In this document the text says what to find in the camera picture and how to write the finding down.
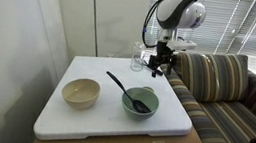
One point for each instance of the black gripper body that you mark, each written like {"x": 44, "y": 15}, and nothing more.
{"x": 164, "y": 50}

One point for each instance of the white plastic board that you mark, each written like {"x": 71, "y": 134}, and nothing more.
{"x": 100, "y": 124}

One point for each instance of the green bowl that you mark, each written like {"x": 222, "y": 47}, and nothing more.
{"x": 129, "y": 107}

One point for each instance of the beige bowl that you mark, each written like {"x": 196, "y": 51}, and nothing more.
{"x": 80, "y": 95}

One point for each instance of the black plastic spoon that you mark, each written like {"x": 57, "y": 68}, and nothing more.
{"x": 122, "y": 87}

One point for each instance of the round clear jar lid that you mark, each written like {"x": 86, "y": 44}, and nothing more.
{"x": 148, "y": 89}

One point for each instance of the clear glass jar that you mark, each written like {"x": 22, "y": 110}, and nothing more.
{"x": 136, "y": 57}

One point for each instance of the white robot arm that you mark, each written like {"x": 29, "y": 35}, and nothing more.
{"x": 177, "y": 7}

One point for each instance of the striped sofa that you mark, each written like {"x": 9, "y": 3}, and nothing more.
{"x": 229, "y": 119}

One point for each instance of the black whisk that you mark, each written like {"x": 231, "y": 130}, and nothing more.
{"x": 158, "y": 72}

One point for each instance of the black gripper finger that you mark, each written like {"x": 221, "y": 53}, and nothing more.
{"x": 170, "y": 64}
{"x": 152, "y": 62}

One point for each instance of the striped sofa back cushion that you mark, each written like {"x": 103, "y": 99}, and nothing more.
{"x": 214, "y": 77}

